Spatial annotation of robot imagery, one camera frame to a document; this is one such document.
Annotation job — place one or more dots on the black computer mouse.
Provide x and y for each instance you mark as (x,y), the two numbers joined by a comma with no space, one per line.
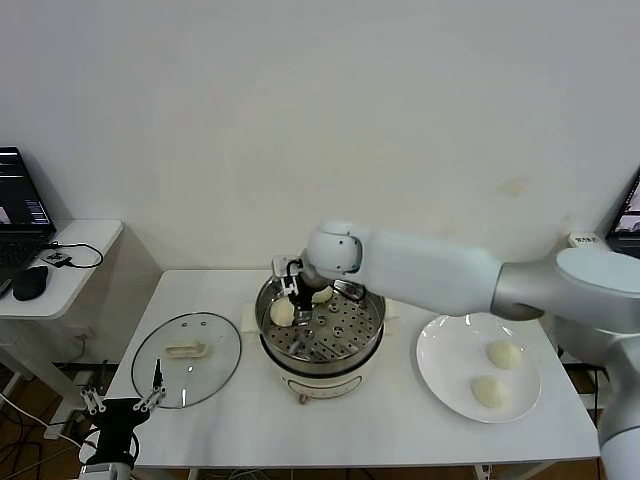
(30,284)

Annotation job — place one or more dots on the stainless steel steamer basket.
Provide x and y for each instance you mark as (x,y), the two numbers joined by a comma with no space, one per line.
(340,345)

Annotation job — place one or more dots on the black laptop with dark screen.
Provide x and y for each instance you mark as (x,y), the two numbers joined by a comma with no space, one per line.
(20,200)

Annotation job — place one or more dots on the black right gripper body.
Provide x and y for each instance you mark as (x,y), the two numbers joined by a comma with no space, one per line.
(300,287)

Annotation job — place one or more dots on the white steamed baozi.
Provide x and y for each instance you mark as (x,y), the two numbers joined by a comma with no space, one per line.
(281,312)
(490,390)
(504,354)
(322,296)

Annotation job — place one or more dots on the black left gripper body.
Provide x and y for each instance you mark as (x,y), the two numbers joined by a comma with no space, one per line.
(117,420)

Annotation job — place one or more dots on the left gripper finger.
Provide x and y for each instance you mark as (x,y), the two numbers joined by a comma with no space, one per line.
(92,401)
(158,375)

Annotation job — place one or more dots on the small grey usb hub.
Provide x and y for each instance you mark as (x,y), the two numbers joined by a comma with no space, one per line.
(55,259)

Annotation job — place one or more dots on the round glass lid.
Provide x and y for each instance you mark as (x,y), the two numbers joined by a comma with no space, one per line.
(200,380)

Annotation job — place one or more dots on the black laptop with pink screen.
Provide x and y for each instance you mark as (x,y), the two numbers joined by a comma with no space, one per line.
(627,220)

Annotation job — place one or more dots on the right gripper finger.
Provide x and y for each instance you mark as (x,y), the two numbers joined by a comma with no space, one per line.
(305,315)
(288,294)

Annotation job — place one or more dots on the white round plate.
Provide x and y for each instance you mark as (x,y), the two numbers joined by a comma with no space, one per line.
(450,375)

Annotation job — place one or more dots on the white labelled box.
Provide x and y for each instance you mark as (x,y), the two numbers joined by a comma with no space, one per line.
(585,240)

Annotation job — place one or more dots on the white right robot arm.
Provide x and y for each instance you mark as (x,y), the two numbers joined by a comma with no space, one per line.
(435,275)

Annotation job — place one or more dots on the white side table with mouse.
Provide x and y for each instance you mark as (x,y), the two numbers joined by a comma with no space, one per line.
(75,290)

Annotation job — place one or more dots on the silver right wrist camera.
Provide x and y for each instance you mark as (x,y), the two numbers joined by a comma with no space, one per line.
(285,265)

